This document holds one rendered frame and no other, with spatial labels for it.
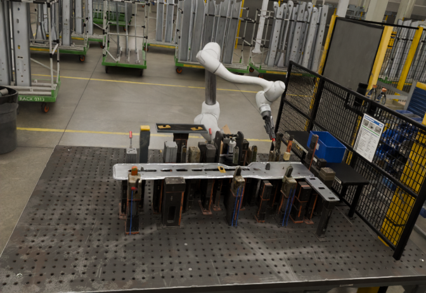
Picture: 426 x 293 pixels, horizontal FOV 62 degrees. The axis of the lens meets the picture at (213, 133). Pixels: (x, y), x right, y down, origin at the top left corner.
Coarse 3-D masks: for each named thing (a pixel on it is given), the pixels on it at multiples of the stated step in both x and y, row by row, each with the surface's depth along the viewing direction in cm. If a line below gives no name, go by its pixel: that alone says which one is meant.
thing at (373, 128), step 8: (368, 120) 248; (376, 120) 241; (360, 128) 256; (368, 128) 248; (376, 128) 241; (368, 136) 248; (376, 136) 241; (360, 144) 256; (368, 144) 248; (376, 144) 241; (360, 152) 256; (368, 152) 248; (368, 160) 247
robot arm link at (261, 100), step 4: (260, 92) 288; (256, 96) 288; (260, 96) 284; (264, 96) 280; (256, 100) 287; (260, 100) 283; (264, 100) 280; (268, 100) 279; (260, 104) 283; (264, 104) 281; (268, 104) 282
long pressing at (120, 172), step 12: (120, 168) 223; (144, 168) 227; (156, 168) 229; (168, 168) 231; (180, 168) 233; (192, 168) 235; (204, 168) 238; (216, 168) 240; (228, 168) 242; (252, 168) 247; (264, 168) 250; (276, 168) 252; (300, 168) 257
